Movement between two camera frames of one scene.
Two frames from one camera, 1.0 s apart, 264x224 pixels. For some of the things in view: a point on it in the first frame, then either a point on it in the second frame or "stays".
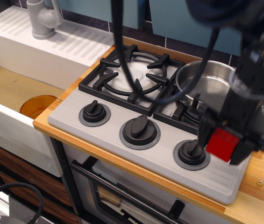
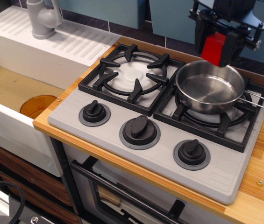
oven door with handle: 106,194 stays
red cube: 222,144 -> 212,48
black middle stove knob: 140,133 stays
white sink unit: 16,66 stays
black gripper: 242,112 -> 233,15
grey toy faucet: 44,21 stays
